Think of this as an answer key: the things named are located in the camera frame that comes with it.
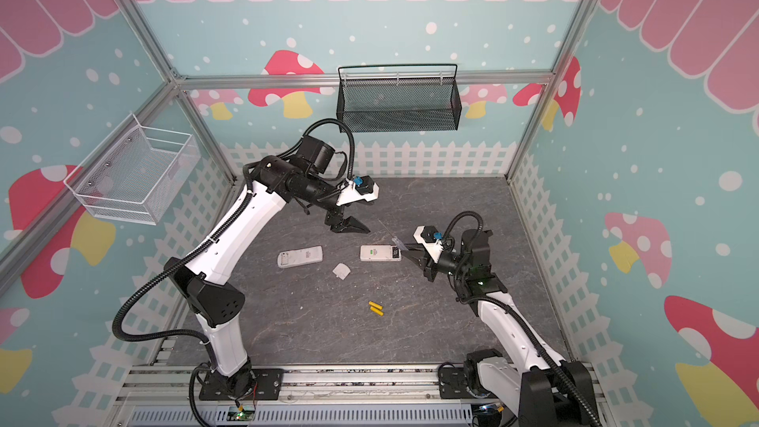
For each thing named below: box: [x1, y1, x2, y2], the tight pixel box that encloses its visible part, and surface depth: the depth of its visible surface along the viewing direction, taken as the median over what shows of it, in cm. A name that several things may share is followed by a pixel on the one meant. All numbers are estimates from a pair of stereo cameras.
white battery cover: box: [332, 262, 351, 281], surface depth 96 cm
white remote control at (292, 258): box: [276, 245, 324, 269], surface depth 99 cm
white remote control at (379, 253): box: [359, 245, 402, 262], surface depth 99 cm
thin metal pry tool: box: [376, 218, 410, 252], surface depth 76 cm
